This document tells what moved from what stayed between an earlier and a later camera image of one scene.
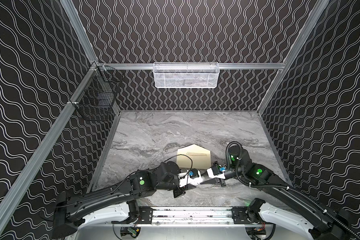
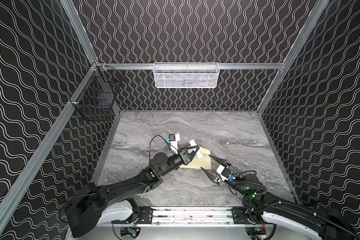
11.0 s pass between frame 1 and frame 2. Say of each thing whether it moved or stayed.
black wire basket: stayed
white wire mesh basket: stayed
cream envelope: stayed
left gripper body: moved
